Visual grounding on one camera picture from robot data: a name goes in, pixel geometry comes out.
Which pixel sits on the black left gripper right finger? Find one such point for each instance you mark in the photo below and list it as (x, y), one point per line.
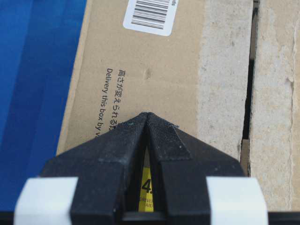
(179, 165)

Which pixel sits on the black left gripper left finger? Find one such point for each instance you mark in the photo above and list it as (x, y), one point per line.
(109, 170)

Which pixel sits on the brown cardboard box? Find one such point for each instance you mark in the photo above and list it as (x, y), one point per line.
(224, 71)

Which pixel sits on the blue table cloth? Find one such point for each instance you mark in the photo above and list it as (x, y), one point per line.
(38, 45)

